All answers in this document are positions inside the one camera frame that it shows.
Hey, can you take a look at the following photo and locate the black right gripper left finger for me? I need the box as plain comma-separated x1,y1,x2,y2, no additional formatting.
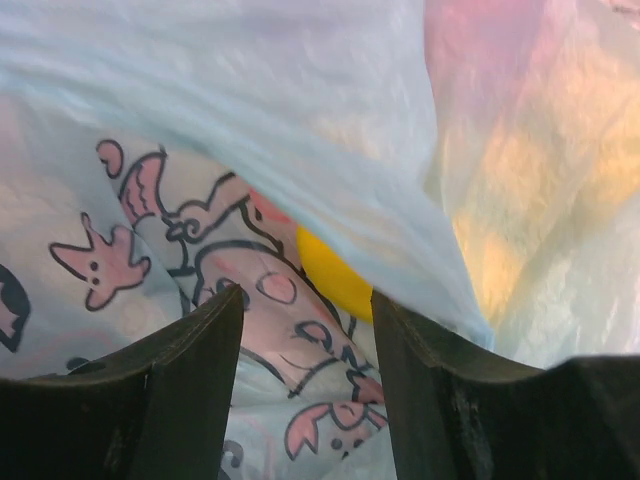
1,284,244,479

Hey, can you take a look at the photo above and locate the blue printed plastic bag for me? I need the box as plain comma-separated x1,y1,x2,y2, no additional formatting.
1,1,639,479

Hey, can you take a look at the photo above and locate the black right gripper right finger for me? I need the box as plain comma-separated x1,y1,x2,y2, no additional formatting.
372,293,639,479

